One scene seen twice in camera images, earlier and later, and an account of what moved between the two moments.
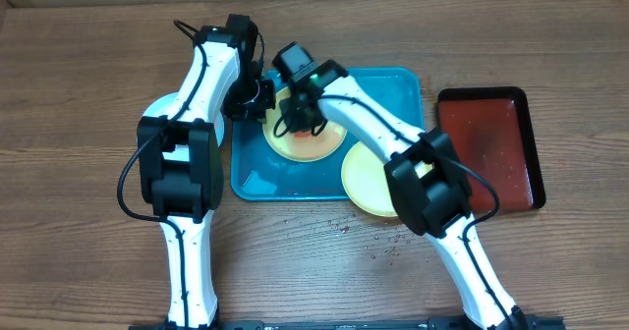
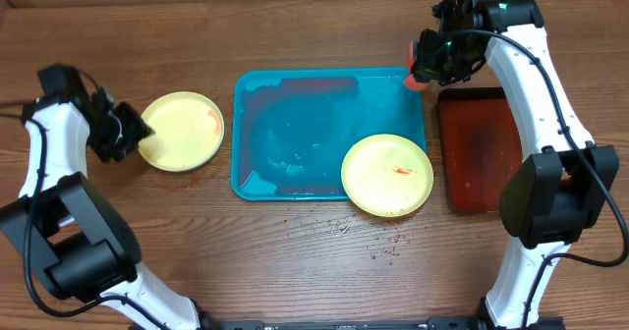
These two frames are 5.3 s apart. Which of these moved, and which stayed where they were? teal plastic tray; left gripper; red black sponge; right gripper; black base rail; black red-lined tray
Moved: red black sponge; left gripper; right gripper
Stayed: black red-lined tray; teal plastic tray; black base rail
